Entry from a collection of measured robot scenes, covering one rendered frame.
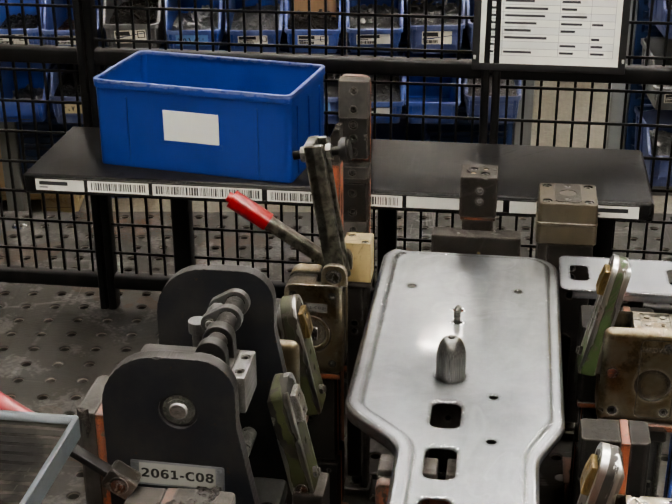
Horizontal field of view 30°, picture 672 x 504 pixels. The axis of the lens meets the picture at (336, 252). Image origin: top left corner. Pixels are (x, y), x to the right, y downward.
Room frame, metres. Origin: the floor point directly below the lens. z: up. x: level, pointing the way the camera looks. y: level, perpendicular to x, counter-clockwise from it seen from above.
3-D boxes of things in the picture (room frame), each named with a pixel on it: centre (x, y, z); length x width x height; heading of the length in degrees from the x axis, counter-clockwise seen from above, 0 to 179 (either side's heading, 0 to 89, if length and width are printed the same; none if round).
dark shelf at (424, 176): (1.75, 0.00, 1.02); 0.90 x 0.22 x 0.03; 82
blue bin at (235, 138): (1.78, 0.18, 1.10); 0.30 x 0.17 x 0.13; 73
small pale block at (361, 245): (1.39, -0.03, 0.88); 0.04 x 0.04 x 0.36; 82
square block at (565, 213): (1.54, -0.31, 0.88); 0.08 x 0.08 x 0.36; 82
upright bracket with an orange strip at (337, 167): (1.41, 0.00, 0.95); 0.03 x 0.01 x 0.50; 172
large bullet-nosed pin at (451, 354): (1.17, -0.12, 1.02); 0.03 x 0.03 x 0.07
